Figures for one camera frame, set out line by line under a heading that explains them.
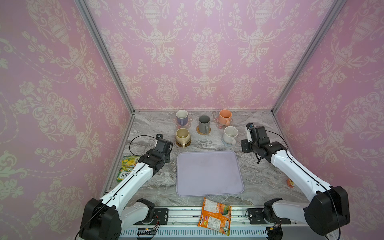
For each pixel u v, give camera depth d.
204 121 1.01
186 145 0.98
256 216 0.73
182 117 1.07
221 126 1.11
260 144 0.62
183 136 1.01
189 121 1.14
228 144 1.00
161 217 0.74
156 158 0.60
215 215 0.73
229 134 1.02
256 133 0.65
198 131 1.08
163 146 0.64
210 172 0.90
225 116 1.11
